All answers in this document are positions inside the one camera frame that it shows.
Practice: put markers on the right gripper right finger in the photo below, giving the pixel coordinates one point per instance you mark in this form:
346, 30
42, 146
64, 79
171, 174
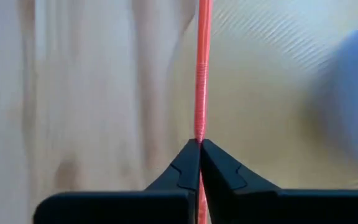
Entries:
275, 208

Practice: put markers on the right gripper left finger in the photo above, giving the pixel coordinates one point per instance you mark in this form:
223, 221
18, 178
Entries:
135, 208

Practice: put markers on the orange plastic straw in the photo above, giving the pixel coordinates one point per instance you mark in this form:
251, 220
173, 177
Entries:
202, 77

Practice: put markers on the round woven tan placemat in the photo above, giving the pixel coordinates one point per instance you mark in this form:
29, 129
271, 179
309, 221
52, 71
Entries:
259, 109

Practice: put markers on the purple plastic bowl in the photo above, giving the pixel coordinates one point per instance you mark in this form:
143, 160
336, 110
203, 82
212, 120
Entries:
356, 102

